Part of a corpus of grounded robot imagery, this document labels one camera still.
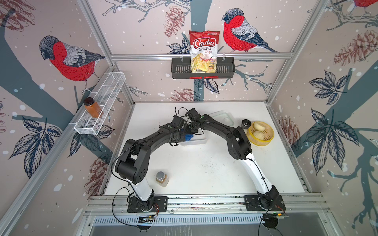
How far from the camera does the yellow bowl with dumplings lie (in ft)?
3.10

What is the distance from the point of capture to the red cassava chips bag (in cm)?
86

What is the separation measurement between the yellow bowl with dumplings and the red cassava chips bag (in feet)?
1.64
